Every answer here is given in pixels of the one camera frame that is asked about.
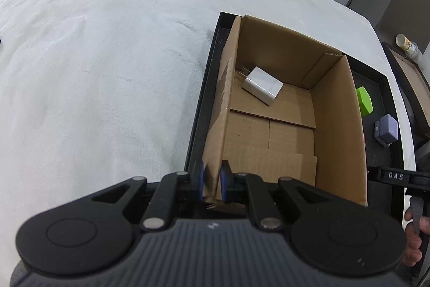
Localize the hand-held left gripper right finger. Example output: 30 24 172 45
219 160 329 230

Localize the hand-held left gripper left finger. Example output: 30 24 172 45
91 160 206 231

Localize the lavender toy block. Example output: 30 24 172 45
374 114 399 147

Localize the black rectangular tray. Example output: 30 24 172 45
184 12 404 227

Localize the cardboard box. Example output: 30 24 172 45
202 15 368 215

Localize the person's right hand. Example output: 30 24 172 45
401 206 430 268

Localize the green hexagonal cup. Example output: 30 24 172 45
356 87 376 116

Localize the black-rimmed brown tray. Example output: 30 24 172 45
383 41 430 153

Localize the white charger plug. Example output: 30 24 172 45
238 66 284 106

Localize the printed paper cup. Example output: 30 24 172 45
396 34 423 63

